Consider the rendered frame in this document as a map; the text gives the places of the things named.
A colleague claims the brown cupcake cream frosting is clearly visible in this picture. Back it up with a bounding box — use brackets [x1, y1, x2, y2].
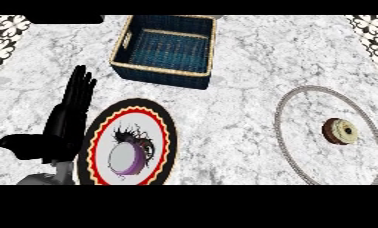
[321, 117, 360, 146]

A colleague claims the black appliance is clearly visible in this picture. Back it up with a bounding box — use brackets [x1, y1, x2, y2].
[22, 14, 106, 25]

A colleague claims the purple rimmed can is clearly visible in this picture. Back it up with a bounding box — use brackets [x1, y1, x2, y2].
[106, 140, 149, 177]

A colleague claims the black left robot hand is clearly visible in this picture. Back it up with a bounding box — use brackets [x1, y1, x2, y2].
[0, 64, 99, 165]

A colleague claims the round marble placemat grey rim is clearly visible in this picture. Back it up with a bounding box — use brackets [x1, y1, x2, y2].
[273, 85, 378, 186]

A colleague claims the round black red patterned plate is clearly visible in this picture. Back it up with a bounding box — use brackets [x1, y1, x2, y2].
[75, 97, 179, 186]

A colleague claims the dark blue wicker basket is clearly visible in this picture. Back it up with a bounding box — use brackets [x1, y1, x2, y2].
[108, 14, 219, 91]

